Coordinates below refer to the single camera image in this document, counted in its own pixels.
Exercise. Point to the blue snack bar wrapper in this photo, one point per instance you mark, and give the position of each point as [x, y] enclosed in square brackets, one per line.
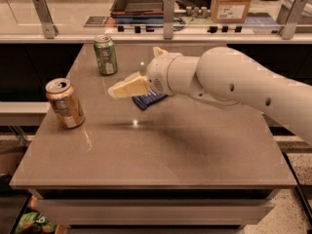
[144, 101]

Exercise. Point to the orange soda can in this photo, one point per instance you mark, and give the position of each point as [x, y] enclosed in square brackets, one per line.
[64, 101]

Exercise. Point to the table drawer front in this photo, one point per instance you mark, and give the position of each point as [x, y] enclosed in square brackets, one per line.
[154, 212]

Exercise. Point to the metal glass bracket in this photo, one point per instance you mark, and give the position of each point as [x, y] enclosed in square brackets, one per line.
[288, 30]
[49, 28]
[169, 14]

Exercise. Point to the cardboard box with label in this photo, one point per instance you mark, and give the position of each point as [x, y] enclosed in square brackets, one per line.
[229, 11]

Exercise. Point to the left metal glass bracket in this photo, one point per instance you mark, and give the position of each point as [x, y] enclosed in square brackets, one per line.
[49, 28]

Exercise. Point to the middle metal glass bracket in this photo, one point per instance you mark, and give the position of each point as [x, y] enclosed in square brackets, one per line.
[169, 14]

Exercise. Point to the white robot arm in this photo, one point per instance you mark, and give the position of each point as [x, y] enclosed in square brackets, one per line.
[225, 78]

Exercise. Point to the green snack bag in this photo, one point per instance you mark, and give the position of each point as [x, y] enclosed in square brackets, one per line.
[35, 223]

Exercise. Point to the green soda can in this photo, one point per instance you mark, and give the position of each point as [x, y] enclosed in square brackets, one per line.
[106, 55]

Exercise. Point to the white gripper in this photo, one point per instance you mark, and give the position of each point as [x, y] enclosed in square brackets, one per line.
[158, 71]

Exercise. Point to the right metal glass bracket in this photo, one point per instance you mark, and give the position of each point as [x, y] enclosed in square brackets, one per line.
[288, 30]

